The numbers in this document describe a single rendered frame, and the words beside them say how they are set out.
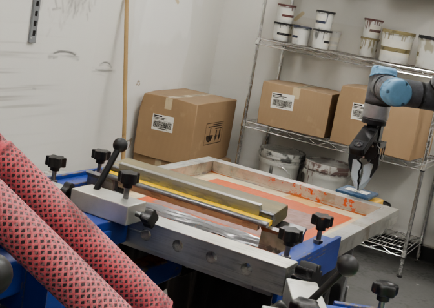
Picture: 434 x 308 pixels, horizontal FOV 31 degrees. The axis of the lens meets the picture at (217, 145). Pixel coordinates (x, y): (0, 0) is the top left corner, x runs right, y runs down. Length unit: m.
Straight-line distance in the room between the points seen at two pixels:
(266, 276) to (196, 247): 0.14
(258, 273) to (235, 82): 4.46
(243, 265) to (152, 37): 3.82
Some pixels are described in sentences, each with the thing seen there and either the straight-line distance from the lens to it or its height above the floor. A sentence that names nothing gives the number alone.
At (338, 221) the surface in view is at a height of 0.96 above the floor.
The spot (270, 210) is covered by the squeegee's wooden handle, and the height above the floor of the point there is 1.05.
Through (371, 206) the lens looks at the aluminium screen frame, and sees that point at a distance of 2.11.
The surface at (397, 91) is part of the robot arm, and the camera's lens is 2.17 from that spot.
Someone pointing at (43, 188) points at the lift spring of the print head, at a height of 1.19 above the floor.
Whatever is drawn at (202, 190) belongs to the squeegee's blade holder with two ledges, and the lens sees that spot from 1.63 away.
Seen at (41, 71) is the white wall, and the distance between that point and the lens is 4.30.
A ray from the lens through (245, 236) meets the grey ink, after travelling 1.71.
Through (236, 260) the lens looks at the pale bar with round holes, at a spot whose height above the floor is 1.03.
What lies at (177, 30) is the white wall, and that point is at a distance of 5.32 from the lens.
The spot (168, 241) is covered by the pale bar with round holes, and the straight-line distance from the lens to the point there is 1.40.
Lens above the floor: 1.45
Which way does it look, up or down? 10 degrees down
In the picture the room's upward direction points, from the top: 10 degrees clockwise
